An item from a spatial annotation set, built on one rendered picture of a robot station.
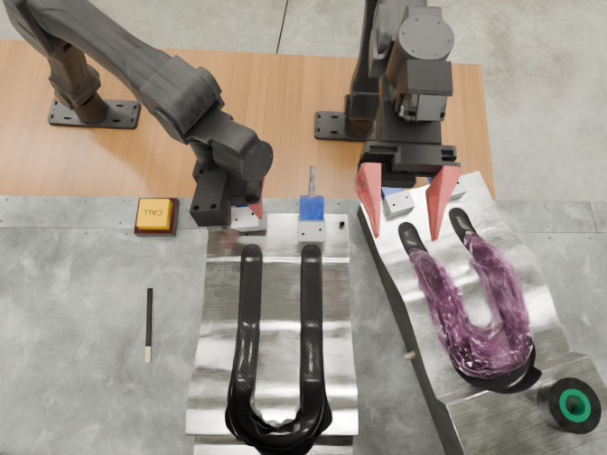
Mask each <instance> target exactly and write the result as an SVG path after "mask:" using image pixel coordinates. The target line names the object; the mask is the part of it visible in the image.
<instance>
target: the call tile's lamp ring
mask: <svg viewBox="0 0 607 455"><path fill-rule="evenodd" d="M140 199H167V200H170V201H172V202H173V208H172V216H171V224H170V230H138V227H137V226H136V222H137V216H138V210H139V203H140ZM176 200H177V198H139V200H138V206H137V212H136V218H135V230H134V233H143V234H172V233H173V224H174V216H175V208H176Z"/></svg>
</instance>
